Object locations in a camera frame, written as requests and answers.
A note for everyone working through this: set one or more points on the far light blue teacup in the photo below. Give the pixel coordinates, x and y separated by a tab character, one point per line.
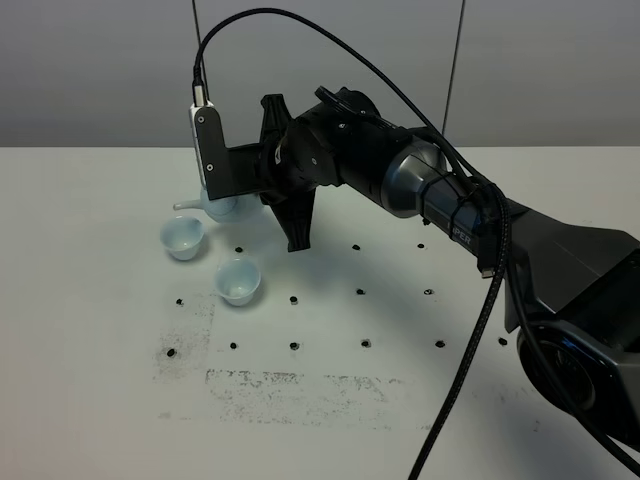
182	236

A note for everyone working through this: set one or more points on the light blue teacup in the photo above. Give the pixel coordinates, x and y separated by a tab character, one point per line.
182	236
237	281

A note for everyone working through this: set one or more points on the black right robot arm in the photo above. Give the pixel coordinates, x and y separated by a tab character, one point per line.
572	292

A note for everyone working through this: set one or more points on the near light blue teacup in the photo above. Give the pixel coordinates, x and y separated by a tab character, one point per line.
237	281

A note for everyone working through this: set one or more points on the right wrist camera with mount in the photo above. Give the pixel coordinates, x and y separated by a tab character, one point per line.
224	172

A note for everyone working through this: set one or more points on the light blue porcelain teapot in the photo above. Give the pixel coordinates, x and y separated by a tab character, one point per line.
234	209

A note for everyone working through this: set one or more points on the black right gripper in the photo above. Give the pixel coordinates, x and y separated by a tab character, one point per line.
286	171

